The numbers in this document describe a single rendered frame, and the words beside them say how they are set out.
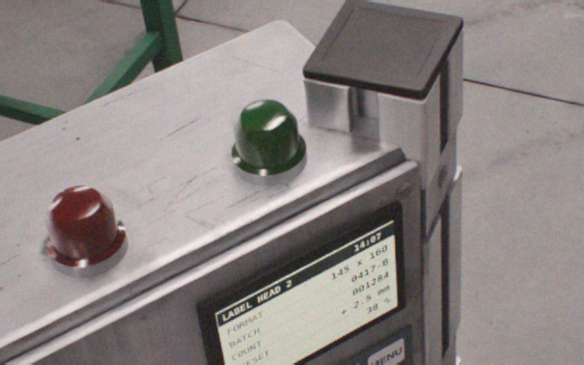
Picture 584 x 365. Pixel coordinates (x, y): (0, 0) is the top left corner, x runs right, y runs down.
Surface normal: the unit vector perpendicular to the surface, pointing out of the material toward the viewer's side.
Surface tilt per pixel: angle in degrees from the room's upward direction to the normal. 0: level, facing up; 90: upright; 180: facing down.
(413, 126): 90
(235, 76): 0
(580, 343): 0
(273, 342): 90
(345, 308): 90
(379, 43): 0
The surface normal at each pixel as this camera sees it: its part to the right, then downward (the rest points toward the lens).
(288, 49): -0.09, -0.72
